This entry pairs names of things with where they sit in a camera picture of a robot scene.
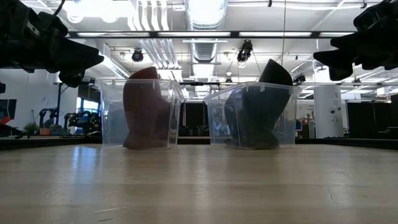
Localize black ceiling spotlight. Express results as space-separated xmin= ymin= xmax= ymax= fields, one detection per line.
xmin=236 ymin=39 xmax=254 ymax=63
xmin=131 ymin=47 xmax=145 ymax=63

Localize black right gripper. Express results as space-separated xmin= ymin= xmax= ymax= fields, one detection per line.
xmin=313 ymin=0 xmax=398 ymax=82

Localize background potted plant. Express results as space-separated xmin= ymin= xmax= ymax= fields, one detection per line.
xmin=24 ymin=122 xmax=40 ymax=136

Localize clear plastic bin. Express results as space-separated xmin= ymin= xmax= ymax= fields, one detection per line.
xmin=203 ymin=81 xmax=300 ymax=150
xmin=98 ymin=78 xmax=185 ymax=149

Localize dark red cap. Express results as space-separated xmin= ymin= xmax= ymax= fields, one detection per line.
xmin=122 ymin=66 xmax=172 ymax=151

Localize silver ceiling duct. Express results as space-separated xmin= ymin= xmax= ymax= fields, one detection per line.
xmin=184 ymin=0 xmax=228 ymax=63

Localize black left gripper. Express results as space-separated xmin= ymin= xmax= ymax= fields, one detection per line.
xmin=0 ymin=0 xmax=105 ymax=89

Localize background black robot arms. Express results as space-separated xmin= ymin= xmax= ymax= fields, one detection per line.
xmin=38 ymin=107 xmax=103 ymax=138

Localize white pillar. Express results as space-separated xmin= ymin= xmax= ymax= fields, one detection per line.
xmin=313 ymin=85 xmax=345 ymax=139

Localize dark green cap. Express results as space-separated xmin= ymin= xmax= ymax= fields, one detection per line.
xmin=223 ymin=88 xmax=281 ymax=151
xmin=257 ymin=58 xmax=294 ymax=125

